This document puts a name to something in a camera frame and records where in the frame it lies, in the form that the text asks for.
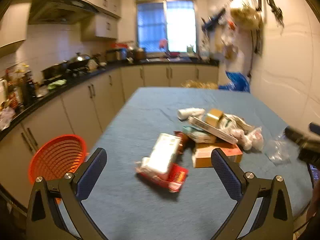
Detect lower kitchen cabinets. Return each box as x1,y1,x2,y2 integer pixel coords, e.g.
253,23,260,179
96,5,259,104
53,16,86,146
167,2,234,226
1,64,218,206

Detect brown shiny snack wrapper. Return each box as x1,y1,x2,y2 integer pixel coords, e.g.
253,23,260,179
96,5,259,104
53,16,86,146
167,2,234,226
174,131,194,154

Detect brown packing tape roll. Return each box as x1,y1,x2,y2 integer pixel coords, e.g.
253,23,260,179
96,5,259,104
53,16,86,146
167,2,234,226
204,108,223,127

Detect range hood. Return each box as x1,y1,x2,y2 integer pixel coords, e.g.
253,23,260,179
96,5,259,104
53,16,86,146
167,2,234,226
28,0,99,25

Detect long white toothpaste box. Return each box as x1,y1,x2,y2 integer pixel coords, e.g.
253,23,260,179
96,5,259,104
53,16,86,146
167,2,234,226
188,116,238,145

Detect white tissue pack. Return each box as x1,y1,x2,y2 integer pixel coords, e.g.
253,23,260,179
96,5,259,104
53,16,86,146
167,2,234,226
140,133,181,180

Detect green cloth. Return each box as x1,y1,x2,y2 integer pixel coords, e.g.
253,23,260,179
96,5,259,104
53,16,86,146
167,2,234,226
47,79,67,90

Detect orange plastic mesh basket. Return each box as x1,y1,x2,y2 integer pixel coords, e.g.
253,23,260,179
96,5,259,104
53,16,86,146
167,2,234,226
28,134,88,185

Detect upper wall cabinet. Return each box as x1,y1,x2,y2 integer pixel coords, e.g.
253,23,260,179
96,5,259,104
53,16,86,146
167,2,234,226
0,0,32,57

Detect red torn snack wrapper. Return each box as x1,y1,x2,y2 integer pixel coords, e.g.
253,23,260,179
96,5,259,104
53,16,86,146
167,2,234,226
135,161,189,193

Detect clear plastic wrapper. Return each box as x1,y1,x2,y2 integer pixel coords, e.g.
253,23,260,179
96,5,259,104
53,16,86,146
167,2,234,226
264,134,291,166

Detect black wok with lid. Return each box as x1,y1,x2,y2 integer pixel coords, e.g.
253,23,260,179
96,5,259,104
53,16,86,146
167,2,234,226
67,53,91,70

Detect black countertop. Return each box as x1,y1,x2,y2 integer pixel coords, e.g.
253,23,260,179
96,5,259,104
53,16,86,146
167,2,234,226
1,59,220,140

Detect small upper cabinet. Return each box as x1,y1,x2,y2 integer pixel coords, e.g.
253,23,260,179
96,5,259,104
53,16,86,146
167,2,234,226
81,14,118,41

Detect white small bottle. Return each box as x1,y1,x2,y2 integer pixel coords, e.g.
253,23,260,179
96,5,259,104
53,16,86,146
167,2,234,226
177,108,205,121

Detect dark cooking pot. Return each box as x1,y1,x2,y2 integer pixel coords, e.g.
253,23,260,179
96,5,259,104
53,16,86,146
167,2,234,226
133,47,146,61

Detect orange cardboard box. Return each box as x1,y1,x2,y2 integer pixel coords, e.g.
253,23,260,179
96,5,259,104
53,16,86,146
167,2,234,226
192,142,242,168

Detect white red plastic bag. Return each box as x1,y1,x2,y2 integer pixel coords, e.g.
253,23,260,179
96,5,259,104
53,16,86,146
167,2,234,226
223,113,264,151

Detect yellow plastic bag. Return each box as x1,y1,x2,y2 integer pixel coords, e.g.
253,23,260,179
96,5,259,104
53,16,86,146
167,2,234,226
181,80,218,89

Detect blue plastic bag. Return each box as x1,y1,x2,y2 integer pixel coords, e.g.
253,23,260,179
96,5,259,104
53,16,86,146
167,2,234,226
218,72,250,93

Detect kitchen window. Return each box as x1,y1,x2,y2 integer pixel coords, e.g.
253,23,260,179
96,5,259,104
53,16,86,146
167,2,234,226
136,0,197,53

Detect green white tissue packet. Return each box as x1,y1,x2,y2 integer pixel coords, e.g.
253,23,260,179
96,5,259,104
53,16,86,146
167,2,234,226
182,126,216,144

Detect straw hat on wall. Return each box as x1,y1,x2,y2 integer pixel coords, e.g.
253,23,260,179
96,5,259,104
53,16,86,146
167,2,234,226
230,7,261,30

